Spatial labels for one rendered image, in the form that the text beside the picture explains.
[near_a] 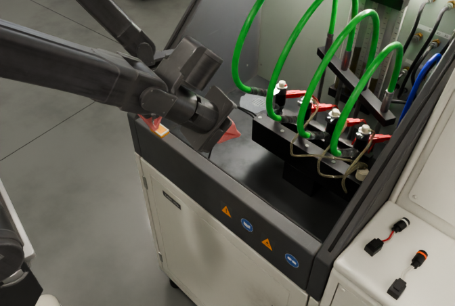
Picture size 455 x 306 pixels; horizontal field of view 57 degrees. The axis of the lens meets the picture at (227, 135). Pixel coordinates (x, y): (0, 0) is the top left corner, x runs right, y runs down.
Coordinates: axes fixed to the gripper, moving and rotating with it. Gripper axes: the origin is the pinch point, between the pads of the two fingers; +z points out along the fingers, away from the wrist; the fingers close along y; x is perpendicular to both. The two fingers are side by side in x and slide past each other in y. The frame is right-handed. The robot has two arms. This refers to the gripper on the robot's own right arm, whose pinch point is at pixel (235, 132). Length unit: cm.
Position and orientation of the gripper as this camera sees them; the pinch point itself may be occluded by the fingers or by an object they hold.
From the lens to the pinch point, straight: 78.7
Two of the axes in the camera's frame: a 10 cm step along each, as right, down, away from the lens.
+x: -5.3, -5.9, 6.2
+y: 6.2, -7.6, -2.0
